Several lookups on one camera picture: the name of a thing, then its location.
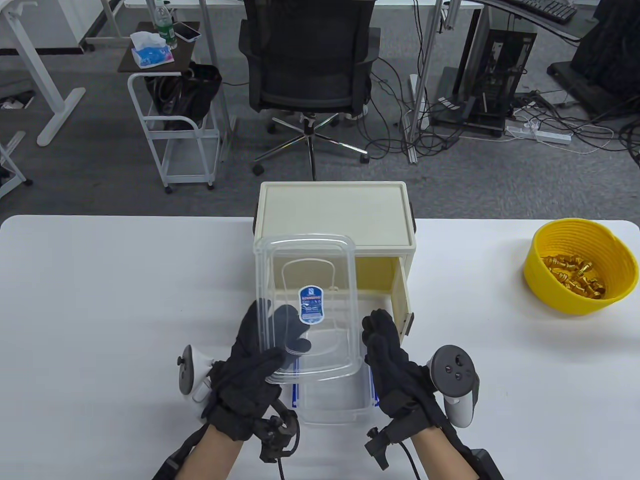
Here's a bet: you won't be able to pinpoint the white power strip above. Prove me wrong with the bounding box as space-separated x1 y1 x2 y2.
505 125 572 146

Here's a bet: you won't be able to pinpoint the black equipment stand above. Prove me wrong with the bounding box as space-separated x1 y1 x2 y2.
547 0 640 118

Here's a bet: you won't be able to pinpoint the black mesh office chair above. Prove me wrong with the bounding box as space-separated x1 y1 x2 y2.
237 0 382 182

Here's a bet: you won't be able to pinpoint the grey hand controller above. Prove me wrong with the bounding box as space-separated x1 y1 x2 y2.
177 344 217 403
431 344 481 428

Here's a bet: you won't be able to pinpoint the grey right hand controller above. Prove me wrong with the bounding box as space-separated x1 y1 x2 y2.
431 344 481 428

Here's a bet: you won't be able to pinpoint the black keyboard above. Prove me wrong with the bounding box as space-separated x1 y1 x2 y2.
515 0 578 23

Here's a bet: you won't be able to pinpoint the silver aluminium post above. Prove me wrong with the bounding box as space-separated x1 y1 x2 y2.
406 0 446 165

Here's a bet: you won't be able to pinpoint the cream plastic cabinet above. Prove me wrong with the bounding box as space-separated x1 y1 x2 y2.
251 181 418 346

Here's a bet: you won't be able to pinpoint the long white desk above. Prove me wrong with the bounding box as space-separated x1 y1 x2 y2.
124 0 485 11

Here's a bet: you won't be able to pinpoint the person's left forearm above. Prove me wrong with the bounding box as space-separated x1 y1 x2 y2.
180 425 246 480

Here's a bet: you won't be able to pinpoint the clear plastic box blue clips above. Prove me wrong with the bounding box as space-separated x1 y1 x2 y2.
280 360 381 428

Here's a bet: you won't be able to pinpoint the white desk with T-leg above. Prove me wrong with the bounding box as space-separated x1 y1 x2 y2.
0 0 87 147

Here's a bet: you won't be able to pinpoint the black curved desk top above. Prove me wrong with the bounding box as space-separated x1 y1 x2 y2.
480 0 596 42

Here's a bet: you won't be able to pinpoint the white rolling cart brown top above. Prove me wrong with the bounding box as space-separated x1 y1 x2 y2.
118 21 223 195

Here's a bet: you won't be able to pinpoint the yellow woven basket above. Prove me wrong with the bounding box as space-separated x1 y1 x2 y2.
523 218 640 316

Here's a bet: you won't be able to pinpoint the green label water bottle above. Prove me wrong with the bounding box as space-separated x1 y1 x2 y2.
152 0 178 50

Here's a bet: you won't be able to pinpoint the pile of gold chess pieces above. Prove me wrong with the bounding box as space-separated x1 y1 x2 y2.
541 254 607 300

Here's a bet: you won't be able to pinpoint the person's right forearm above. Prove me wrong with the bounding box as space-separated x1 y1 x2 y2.
410 425 481 480

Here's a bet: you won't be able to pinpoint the black left wrist sensor box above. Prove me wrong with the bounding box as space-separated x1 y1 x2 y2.
152 432 201 480

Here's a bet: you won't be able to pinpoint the black bag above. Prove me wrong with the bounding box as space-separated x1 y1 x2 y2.
145 62 223 131

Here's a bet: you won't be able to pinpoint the white drawer unit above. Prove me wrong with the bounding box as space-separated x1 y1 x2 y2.
27 0 96 53

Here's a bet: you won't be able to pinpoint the black computer tower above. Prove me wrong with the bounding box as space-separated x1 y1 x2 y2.
452 28 538 133

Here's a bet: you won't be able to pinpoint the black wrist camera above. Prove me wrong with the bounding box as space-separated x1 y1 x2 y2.
259 412 301 463
365 425 401 471

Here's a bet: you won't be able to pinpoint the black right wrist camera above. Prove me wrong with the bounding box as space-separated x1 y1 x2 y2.
365 425 401 471

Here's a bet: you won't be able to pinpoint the blue tissue pack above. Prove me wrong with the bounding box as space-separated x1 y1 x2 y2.
130 31 176 69

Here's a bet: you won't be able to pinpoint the clear box lid blue label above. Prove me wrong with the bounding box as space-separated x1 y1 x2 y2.
253 234 362 386

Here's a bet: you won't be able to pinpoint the grey left hand controller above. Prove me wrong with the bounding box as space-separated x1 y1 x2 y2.
177 344 217 403

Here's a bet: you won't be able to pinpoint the black right wrist sensor box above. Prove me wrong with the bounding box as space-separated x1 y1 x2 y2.
467 447 506 480

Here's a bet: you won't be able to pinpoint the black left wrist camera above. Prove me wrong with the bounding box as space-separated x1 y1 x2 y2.
259 412 301 463

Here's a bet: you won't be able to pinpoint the person's left hand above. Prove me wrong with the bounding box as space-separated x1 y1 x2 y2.
202 299 313 442

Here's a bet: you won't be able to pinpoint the black wrist sensor box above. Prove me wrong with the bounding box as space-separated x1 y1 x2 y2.
152 432 201 480
467 447 506 480

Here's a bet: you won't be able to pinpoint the person's right hand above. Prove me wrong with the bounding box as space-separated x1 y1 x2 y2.
361 308 441 431

